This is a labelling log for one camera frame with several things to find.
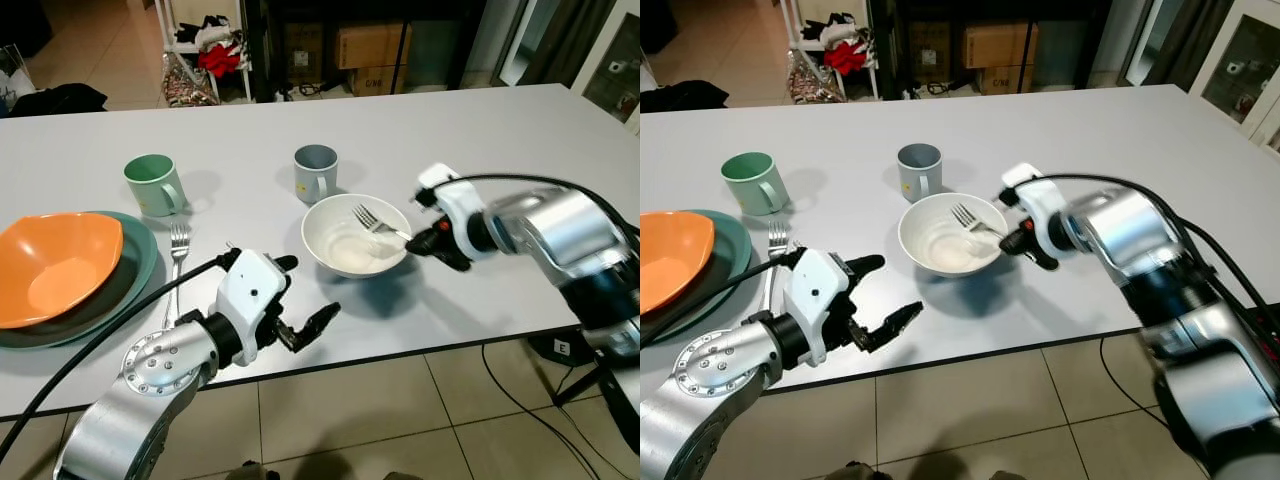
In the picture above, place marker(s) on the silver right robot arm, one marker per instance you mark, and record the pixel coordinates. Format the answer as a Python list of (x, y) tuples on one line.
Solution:
[(1130, 235), (555, 230)]

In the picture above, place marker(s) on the silver fork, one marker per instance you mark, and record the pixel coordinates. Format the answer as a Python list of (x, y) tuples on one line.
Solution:
[(968, 218), (372, 220), (777, 238), (178, 240)]

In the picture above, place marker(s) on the black bag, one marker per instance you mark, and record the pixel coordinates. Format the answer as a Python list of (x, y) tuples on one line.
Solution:
[(685, 97), (60, 100)]

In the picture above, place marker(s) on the grey mug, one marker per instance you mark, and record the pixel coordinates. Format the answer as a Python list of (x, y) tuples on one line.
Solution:
[(314, 175), (917, 174)]

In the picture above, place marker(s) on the red cloth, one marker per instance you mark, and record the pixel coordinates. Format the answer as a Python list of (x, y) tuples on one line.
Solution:
[(220, 62), (845, 58)]

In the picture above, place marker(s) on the teal green plate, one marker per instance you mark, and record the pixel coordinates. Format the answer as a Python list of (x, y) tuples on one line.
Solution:
[(135, 265), (732, 255)]

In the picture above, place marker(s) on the dark grey curtain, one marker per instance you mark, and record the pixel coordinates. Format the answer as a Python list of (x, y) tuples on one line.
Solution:
[(1190, 40), (560, 40)]

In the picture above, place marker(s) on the patterned fabric bag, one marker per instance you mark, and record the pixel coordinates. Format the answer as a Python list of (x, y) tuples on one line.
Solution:
[(188, 88), (812, 85)]

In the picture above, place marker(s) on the white rack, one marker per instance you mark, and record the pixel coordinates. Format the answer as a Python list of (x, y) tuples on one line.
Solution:
[(245, 50), (873, 50)]

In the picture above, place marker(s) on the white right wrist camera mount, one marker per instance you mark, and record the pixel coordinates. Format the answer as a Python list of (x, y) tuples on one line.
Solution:
[(1040, 205), (455, 205)]

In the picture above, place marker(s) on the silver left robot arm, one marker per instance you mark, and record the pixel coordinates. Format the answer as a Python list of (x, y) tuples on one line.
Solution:
[(150, 380), (710, 380)]

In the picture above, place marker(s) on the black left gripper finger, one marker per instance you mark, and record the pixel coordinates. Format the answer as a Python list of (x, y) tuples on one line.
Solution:
[(898, 322), (284, 263), (318, 322), (866, 266)]

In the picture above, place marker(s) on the small cardboard box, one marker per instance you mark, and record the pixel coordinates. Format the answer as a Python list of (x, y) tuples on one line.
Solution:
[(1000, 80), (372, 80)]

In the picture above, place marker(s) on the green mug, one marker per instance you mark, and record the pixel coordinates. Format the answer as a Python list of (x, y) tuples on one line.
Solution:
[(152, 185), (750, 183)]

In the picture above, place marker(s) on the white glass door cabinet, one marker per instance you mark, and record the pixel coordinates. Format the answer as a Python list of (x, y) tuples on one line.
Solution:
[(612, 70), (1240, 75)]

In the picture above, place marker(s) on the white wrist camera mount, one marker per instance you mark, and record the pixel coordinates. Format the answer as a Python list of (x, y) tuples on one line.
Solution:
[(455, 205), (815, 290), (1040, 205), (250, 290)]

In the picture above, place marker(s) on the black shelf unit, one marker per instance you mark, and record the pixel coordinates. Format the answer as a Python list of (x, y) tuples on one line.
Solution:
[(300, 50), (925, 50)]

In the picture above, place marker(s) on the orange bowl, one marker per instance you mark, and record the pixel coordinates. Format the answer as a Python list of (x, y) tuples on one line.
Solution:
[(670, 260), (55, 270)]

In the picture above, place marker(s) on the large cardboard box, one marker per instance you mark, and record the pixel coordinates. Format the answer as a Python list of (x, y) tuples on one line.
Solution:
[(372, 45), (1000, 45)]

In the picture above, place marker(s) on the black table leg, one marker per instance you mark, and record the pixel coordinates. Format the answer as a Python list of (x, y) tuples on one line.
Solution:
[(580, 385)]

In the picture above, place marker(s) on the black labelled floor box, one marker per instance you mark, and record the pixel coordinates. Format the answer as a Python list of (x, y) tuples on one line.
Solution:
[(555, 350)]

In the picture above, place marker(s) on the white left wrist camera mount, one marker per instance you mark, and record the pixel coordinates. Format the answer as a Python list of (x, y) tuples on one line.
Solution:
[(250, 290), (815, 290)]

